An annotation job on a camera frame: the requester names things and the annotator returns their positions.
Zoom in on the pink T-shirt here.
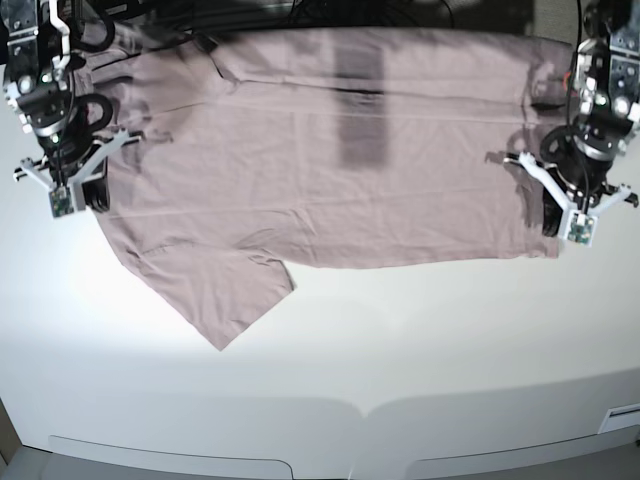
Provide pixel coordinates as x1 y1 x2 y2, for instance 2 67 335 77
76 25 571 349

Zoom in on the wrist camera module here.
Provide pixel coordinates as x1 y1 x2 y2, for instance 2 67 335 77
48 186 75 219
558 210 598 247

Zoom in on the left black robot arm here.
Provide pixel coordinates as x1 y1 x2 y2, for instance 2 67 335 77
504 1 639 246

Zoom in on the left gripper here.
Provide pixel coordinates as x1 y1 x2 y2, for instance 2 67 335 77
533 127 625 238

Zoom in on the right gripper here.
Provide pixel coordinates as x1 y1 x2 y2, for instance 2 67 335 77
13 128 143 213

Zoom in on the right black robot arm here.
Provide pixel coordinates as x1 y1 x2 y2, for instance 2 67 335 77
1 1 141 218

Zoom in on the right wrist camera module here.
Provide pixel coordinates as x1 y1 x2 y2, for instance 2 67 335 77
48 186 75 219

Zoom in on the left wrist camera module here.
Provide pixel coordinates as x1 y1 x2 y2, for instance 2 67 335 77
558 210 598 247

